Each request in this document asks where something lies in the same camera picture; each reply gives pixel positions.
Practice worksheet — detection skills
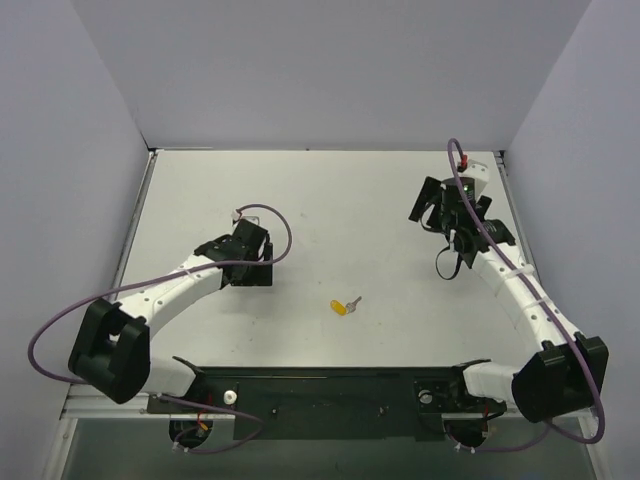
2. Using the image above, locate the yellow key tag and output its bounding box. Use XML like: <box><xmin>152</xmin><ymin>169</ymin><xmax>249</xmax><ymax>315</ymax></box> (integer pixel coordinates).
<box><xmin>330</xmin><ymin>300</ymin><xmax>348</xmax><ymax>316</ymax></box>

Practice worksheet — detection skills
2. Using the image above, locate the silver key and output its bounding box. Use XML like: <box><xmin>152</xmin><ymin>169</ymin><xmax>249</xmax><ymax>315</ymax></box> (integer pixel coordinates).
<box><xmin>346</xmin><ymin>296</ymin><xmax>362</xmax><ymax>313</ymax></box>

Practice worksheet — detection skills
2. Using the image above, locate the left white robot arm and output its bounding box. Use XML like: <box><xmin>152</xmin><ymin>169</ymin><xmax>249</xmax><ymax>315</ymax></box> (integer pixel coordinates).
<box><xmin>68</xmin><ymin>219</ymin><xmax>273</xmax><ymax>412</ymax></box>

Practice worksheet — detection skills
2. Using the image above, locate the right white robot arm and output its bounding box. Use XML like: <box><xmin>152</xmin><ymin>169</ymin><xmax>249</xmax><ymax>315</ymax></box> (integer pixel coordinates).
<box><xmin>409</xmin><ymin>176</ymin><xmax>609</xmax><ymax>423</ymax></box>

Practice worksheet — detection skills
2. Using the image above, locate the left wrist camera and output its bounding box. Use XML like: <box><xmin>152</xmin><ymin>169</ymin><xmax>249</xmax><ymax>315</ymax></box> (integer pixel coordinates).
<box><xmin>239</xmin><ymin>215</ymin><xmax>260</xmax><ymax>225</ymax></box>

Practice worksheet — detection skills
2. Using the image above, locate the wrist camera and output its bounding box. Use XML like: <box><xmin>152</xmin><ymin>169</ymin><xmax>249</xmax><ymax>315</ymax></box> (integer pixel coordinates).
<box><xmin>459</xmin><ymin>160</ymin><xmax>490</xmax><ymax>198</ymax></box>
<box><xmin>239</xmin><ymin>215</ymin><xmax>260</xmax><ymax>225</ymax></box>

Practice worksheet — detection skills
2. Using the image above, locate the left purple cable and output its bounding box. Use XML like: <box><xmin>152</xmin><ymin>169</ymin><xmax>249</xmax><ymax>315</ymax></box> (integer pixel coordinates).
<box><xmin>28</xmin><ymin>202</ymin><xmax>293</xmax><ymax>385</ymax></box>

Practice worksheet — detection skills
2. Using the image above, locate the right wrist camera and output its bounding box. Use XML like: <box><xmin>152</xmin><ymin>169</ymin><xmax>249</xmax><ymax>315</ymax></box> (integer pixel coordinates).
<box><xmin>459</xmin><ymin>160</ymin><xmax>490</xmax><ymax>198</ymax></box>

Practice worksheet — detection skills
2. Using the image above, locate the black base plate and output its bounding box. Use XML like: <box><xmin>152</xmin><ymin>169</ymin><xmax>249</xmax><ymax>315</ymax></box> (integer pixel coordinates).
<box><xmin>147</xmin><ymin>367</ymin><xmax>506</xmax><ymax>441</ymax></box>

